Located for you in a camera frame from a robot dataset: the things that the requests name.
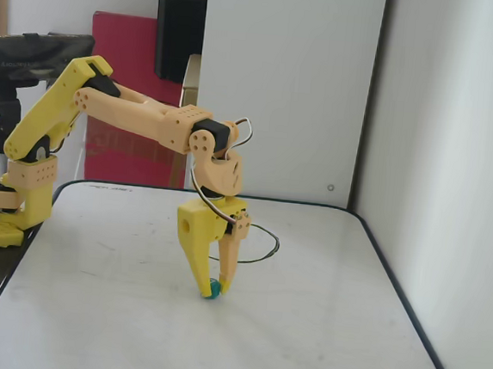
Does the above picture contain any yellow gripper body with motor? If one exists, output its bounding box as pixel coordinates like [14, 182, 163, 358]
[176, 191, 253, 244]

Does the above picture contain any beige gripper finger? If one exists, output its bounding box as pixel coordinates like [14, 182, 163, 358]
[213, 210, 254, 298]

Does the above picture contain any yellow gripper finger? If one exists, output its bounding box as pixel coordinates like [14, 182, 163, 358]
[175, 232, 219, 300]

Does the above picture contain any small green cube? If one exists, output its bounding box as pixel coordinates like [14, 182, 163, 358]
[206, 278, 225, 303]

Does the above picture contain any black drawn circle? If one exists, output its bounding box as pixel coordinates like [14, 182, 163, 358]
[207, 219, 282, 268]

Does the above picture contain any white board with dark edge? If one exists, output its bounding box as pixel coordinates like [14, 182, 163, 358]
[0, 173, 484, 369]

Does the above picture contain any brown cardboard box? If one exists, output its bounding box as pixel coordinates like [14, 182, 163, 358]
[178, 52, 202, 110]

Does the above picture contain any white upright panel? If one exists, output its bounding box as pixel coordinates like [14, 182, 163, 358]
[183, 0, 390, 212]

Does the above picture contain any red flat box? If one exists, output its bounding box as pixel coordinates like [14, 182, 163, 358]
[77, 9, 200, 190]

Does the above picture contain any black plastic tool case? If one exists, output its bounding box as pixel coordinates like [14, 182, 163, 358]
[150, 0, 209, 87]

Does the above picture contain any black smartphone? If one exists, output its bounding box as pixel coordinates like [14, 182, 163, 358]
[0, 27, 96, 103]

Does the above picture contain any thin servo cable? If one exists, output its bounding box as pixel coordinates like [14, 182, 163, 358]
[185, 113, 254, 226]

